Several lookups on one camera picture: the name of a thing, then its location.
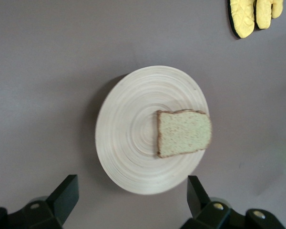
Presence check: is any round light wooden plate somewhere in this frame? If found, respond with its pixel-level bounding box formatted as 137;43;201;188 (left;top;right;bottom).
95;65;209;196

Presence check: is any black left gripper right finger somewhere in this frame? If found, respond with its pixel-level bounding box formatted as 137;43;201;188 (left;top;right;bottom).
181;176;247;229

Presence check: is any brown bread toast slice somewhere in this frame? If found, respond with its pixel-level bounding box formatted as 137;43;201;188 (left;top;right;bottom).
154;109;213;159

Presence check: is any yellow quilted oven mitt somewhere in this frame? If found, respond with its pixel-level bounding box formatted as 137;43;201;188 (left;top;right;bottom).
255;0;284;31
227;0;256;40

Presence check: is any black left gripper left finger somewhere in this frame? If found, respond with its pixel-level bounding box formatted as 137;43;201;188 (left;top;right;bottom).
7;175;80;229

